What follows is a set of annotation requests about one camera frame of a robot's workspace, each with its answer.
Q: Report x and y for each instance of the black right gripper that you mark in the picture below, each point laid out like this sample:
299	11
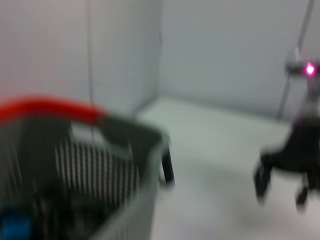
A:
302	150

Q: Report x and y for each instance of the blue square block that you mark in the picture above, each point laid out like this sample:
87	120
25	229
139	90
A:
15	227

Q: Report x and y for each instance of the grey perforated plastic storage bin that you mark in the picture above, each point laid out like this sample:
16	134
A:
140	175

